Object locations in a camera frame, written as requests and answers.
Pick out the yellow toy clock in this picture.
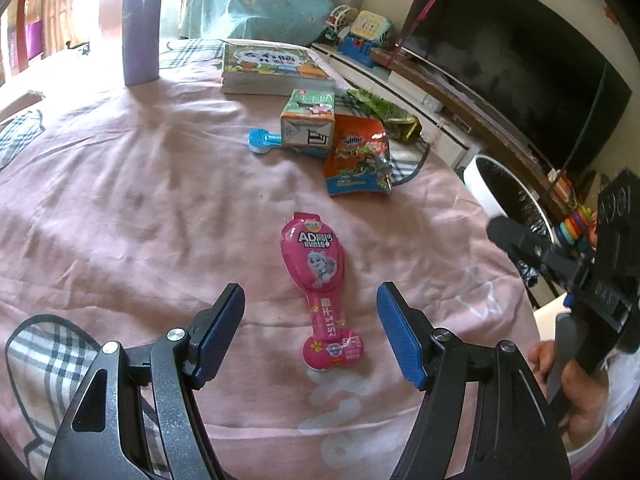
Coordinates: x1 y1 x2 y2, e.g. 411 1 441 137
350 10 394 44

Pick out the purple thermos bottle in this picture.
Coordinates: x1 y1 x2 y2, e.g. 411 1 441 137
122 0 162 87

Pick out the crumpled green wrapper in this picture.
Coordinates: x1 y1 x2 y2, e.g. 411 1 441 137
345 87 422 144

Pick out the rainbow stacking ring toy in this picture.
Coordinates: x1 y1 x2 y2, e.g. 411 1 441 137
555 207 599 252

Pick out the teal dust cover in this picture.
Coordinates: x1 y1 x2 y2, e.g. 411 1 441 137
178 0 336 49

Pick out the magenta box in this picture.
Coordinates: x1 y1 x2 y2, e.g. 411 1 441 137
25 20 44 59

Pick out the white round trash bin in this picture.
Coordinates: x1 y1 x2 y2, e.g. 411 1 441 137
462 155 559 252

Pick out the pink rod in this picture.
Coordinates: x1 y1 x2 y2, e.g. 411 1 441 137
392 0 464 54

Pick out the white cage ball toy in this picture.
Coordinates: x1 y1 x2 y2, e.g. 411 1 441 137
326 5 359 37

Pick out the blue plastic piece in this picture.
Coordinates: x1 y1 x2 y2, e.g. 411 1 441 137
246 127 286 154

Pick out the brown wooden board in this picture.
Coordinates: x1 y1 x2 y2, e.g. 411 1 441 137
370 50 567 212

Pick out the green milk carton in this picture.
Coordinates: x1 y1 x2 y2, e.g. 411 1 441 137
278 87 337 159

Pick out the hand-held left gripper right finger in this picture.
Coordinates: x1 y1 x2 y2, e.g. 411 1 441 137
376 281 572 480

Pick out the white television stand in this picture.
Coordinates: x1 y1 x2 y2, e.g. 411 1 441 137
310 42 501 172

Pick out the green children's book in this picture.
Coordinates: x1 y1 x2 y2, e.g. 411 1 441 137
221 42 336 97

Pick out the orange snack packet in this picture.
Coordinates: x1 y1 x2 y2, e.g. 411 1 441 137
322 113 394 197

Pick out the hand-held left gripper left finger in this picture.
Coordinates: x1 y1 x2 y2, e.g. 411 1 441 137
44 282 247 480

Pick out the black flat television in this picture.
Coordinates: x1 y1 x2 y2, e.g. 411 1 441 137
400 0 634 177

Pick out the person's right hand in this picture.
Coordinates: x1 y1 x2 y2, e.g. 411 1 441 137
527 342 613 453

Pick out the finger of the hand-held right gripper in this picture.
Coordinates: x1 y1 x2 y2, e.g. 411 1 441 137
486 215 587 293

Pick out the pink printed blanket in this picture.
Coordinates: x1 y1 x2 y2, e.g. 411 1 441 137
0 37 547 480

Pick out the pink cartoon drink bottle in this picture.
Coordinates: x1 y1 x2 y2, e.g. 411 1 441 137
278 211 369 372

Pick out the person's right forearm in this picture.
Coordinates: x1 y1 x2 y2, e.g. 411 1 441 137
570 360 640 467

